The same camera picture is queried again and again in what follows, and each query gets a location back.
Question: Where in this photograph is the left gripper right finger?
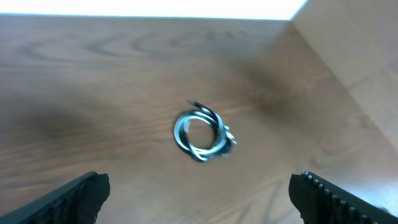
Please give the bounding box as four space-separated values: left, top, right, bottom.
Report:
289 171 397 224

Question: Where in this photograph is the white USB cable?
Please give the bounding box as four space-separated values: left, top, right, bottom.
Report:
173 111 238 162

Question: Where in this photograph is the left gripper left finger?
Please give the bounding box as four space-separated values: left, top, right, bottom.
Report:
1 171 110 224

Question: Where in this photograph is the black USB cable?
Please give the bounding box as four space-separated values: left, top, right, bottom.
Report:
174 100 234 162

